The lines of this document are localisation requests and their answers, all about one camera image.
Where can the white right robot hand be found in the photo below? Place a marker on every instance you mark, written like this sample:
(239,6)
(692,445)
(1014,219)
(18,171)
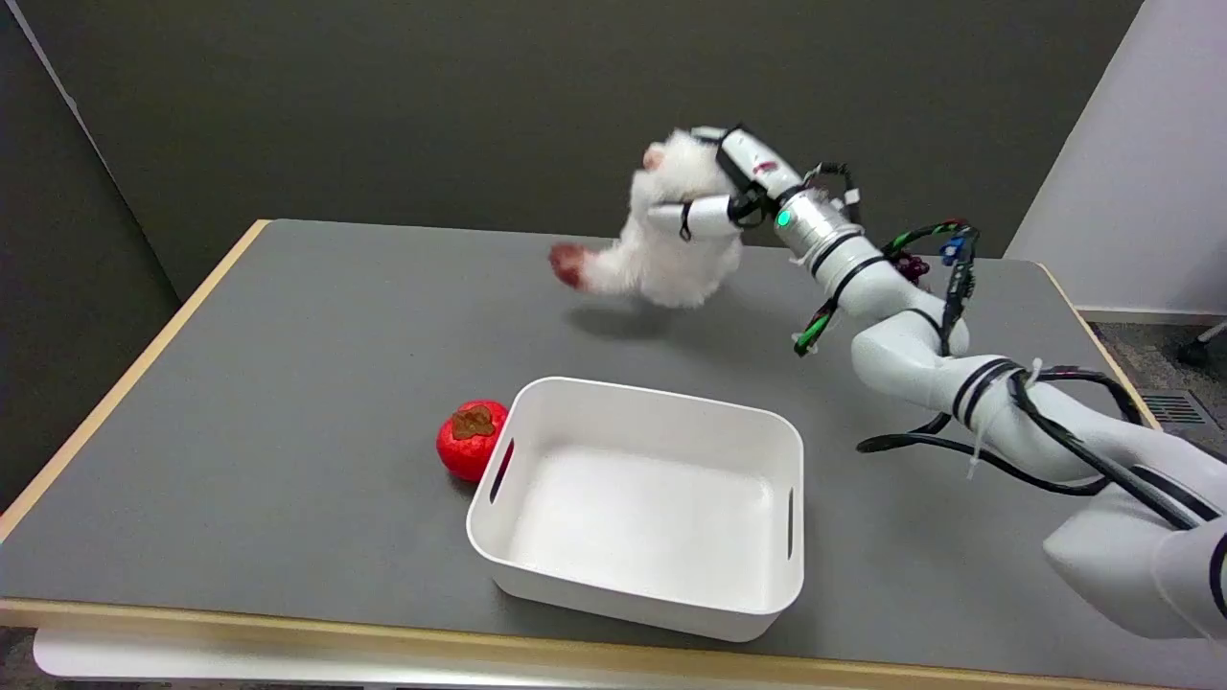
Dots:
(757,171)

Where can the white fluffy plush toy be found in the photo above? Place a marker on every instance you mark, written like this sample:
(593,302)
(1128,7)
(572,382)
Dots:
(671,240)

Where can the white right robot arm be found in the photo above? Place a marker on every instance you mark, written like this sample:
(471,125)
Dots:
(997,383)

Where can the white plastic box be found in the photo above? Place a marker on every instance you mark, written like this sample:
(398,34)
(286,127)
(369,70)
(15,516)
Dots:
(644,508)

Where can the red toy persimmon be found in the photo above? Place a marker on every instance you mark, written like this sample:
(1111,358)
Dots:
(472,441)

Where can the black chair caster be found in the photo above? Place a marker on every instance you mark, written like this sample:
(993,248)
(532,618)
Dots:
(1198,349)

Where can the floor vent grille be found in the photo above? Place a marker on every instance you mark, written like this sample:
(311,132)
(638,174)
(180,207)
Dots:
(1175,409)

